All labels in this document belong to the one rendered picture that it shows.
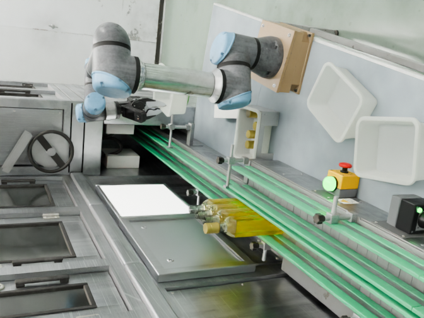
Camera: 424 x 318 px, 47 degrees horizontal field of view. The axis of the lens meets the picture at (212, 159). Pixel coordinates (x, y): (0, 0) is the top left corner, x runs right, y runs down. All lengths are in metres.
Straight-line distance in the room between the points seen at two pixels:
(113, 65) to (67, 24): 3.73
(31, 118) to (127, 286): 1.21
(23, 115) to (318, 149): 1.40
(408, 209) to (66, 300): 0.94
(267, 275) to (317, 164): 0.41
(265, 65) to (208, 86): 0.25
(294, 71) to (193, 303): 0.87
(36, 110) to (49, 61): 2.76
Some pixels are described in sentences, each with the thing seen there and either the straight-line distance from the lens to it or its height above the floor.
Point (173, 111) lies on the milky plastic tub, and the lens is 1.96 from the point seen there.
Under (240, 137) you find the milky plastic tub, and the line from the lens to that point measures 2.04.
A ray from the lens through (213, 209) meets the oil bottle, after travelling 1.66.
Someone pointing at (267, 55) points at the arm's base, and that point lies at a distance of 1.74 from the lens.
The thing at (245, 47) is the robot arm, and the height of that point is 0.99.
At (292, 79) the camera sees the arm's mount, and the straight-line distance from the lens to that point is 1.79.
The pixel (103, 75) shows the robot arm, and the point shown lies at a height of 1.47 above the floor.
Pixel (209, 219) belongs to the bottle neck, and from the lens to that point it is 1.60.
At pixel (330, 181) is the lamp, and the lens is 1.51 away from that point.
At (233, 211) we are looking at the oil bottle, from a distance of 1.63.
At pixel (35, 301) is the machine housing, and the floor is 1.66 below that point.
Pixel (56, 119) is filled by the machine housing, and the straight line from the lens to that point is 2.48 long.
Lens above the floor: 1.81
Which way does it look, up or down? 26 degrees down
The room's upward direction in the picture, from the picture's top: 90 degrees counter-clockwise
